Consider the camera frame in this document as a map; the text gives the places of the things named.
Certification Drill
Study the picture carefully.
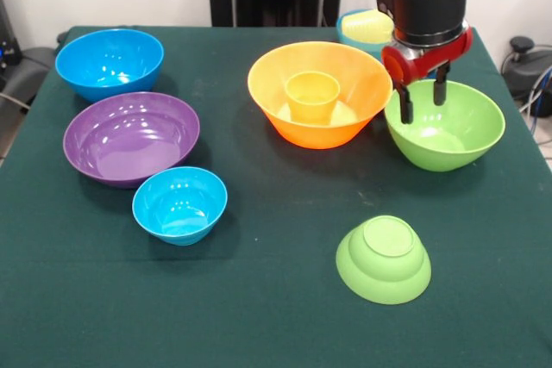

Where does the large blue bowl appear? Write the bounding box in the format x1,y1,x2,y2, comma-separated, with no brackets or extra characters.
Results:
54,28,166,103

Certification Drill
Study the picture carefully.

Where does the purple bowl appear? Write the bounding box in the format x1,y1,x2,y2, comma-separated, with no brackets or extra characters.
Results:
62,91,201,190

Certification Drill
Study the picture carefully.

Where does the small light blue bowl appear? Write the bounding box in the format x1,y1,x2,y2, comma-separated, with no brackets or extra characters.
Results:
131,165,229,247

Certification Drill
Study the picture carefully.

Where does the translucent blue ridged bowl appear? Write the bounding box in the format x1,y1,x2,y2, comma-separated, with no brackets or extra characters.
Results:
336,9,396,61

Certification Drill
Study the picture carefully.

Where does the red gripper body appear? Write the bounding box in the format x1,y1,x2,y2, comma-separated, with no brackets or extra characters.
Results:
380,25,474,92

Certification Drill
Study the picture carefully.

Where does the black electronic device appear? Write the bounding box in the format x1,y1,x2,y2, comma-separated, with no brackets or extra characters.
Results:
0,0,23,68

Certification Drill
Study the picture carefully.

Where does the small green bowl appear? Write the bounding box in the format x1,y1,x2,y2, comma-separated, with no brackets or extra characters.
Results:
336,215,432,305

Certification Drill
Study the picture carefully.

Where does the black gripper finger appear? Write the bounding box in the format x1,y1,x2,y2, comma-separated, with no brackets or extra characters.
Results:
433,61,452,107
397,84,414,125

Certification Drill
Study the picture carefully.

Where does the large green bowl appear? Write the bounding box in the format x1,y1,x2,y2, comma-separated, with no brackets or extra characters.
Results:
384,79,506,172

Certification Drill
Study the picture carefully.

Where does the dark grey seat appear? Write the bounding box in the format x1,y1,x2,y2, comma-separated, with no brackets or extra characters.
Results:
0,46,60,128

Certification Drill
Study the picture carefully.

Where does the large orange bowl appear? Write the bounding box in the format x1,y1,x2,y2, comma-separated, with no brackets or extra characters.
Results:
247,41,394,150

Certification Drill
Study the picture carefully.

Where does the orange cup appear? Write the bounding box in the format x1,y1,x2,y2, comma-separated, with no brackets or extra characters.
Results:
284,71,342,126

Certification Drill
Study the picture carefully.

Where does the dark green tablecloth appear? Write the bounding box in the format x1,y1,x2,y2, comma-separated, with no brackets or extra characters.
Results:
0,25,552,368

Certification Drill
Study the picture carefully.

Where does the yellow cup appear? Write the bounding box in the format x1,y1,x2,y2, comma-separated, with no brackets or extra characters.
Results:
342,12,396,44

